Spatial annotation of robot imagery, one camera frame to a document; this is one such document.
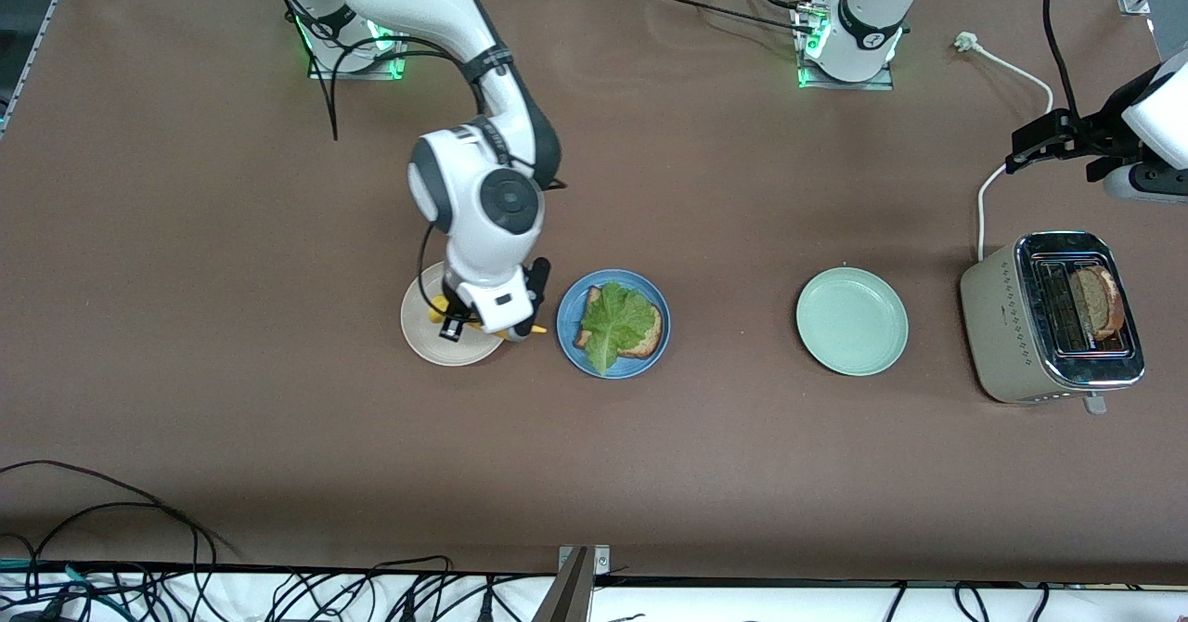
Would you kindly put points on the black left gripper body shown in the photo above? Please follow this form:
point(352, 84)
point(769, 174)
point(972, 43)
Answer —
point(1099, 129)

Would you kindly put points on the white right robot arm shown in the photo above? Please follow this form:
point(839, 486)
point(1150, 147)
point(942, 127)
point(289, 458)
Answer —
point(483, 204)

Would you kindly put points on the beige plate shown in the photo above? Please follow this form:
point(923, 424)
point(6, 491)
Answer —
point(427, 343)

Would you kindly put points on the green lettuce leaf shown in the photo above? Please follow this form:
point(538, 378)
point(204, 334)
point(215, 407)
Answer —
point(613, 325)

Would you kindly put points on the yellow squeeze bottle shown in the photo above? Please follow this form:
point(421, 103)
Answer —
point(436, 309)

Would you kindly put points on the aluminium frame post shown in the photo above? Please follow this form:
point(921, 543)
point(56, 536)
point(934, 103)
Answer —
point(574, 585)

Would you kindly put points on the green plate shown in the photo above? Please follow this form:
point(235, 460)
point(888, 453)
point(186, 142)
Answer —
point(852, 321)

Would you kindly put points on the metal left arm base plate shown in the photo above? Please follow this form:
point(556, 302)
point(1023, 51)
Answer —
point(882, 84)

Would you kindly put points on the brown bread slice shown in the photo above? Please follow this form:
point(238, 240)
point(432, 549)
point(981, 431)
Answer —
point(650, 334)
point(1100, 304)

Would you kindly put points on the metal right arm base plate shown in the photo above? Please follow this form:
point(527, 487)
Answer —
point(401, 56)

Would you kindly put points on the beige chrome toaster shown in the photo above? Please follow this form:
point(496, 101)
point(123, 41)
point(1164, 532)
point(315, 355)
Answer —
point(998, 325)

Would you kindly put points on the blue plate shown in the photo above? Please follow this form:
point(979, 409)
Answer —
point(567, 311)

